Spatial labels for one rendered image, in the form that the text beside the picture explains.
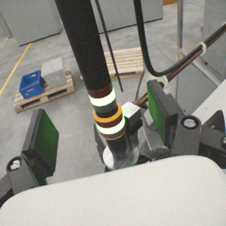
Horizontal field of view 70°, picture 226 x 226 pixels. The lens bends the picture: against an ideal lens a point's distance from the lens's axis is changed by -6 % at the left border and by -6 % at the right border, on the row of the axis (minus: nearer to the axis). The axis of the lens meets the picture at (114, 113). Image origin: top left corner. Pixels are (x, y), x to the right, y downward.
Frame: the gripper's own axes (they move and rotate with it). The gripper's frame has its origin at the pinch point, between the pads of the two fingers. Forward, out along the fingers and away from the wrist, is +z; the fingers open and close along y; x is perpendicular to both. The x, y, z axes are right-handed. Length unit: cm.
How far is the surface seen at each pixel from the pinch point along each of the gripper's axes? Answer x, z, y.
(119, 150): -15.9, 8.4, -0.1
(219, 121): -21.6, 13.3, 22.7
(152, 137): -52, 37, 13
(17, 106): -150, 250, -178
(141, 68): -148, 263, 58
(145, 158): -45, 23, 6
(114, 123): -8.8, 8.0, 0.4
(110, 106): -6.1, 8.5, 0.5
